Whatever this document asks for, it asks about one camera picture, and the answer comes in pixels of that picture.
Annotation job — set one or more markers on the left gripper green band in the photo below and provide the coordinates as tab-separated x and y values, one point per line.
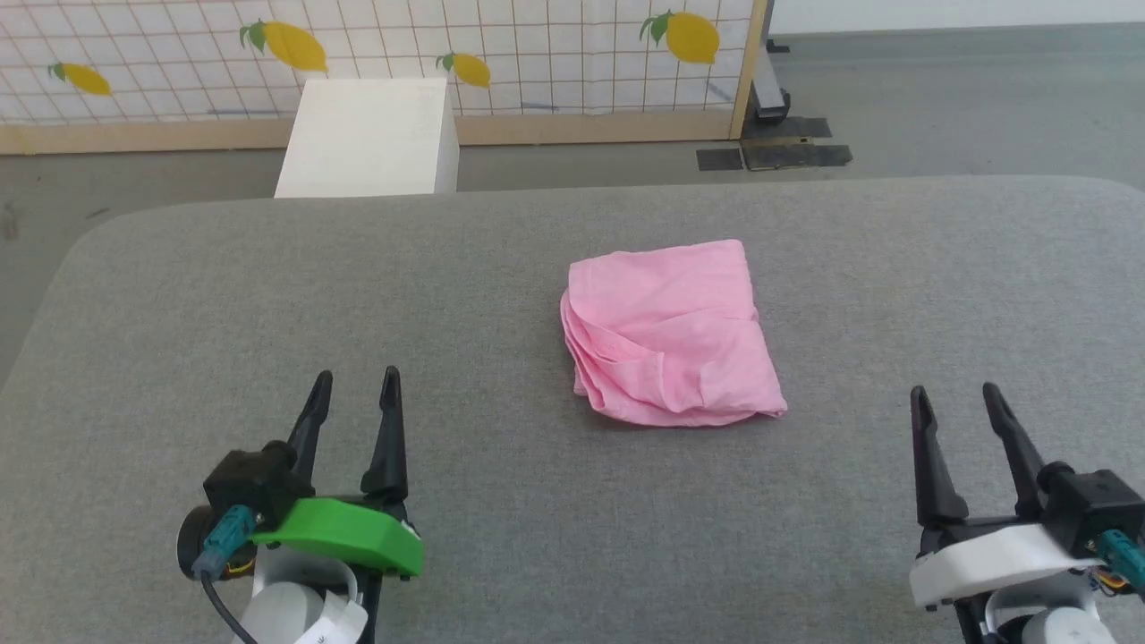
349	537

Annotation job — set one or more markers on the white paper label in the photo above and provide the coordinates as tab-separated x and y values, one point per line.
335	622

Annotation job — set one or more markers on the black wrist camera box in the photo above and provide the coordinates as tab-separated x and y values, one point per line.
255	483
1100	501

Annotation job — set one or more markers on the grey upholstered sofa surface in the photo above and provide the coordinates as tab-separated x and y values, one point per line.
483	295

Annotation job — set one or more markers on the white box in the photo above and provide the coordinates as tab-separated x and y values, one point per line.
367	139

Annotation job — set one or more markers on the lemon print grid screen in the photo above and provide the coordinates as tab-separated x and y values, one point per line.
546	58

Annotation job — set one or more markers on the large black floor mat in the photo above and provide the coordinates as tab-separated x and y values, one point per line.
796	148

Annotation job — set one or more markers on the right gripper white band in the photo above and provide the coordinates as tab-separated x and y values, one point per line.
993	563

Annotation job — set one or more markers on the right black wrist camera box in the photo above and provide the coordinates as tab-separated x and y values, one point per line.
1100	501

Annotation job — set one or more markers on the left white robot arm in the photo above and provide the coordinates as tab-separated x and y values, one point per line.
286	617

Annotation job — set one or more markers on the left black wrist camera box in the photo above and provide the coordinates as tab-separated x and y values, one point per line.
255	483

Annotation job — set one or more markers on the grey metal stand with caster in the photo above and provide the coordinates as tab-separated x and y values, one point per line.
769	89

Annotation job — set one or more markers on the small black floor mat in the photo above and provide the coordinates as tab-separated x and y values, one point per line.
720	159

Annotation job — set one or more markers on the pink garment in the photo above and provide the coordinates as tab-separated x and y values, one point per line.
675	340

